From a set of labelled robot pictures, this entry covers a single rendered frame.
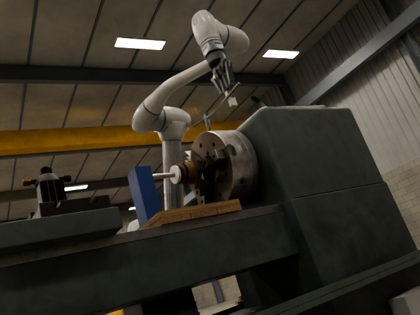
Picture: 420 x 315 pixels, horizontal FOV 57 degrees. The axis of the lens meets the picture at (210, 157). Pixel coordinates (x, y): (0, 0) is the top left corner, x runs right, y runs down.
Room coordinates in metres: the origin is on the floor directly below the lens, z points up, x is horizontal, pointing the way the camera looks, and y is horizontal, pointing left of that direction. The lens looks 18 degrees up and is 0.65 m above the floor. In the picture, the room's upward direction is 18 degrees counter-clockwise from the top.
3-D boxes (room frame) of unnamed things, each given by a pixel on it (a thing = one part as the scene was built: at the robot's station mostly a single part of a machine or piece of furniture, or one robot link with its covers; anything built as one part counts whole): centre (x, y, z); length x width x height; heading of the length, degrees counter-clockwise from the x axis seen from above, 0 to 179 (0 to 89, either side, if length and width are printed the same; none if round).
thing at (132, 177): (1.29, 0.26, 1.00); 0.08 x 0.06 x 0.23; 37
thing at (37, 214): (1.13, 0.50, 0.95); 0.43 x 0.18 x 0.04; 37
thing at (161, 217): (1.35, 0.18, 0.89); 0.36 x 0.30 x 0.04; 37
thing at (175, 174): (1.34, 0.19, 1.08); 0.13 x 0.07 x 0.07; 127
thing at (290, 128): (1.75, -0.33, 1.06); 0.59 x 0.48 x 0.39; 127
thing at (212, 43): (1.36, -0.14, 1.53); 0.09 x 0.09 x 0.06
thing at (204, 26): (1.37, -0.15, 1.64); 0.13 x 0.11 x 0.16; 136
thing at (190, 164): (1.41, 0.10, 1.08); 0.09 x 0.09 x 0.09; 37
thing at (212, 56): (1.36, -0.15, 1.46); 0.08 x 0.07 x 0.09; 37
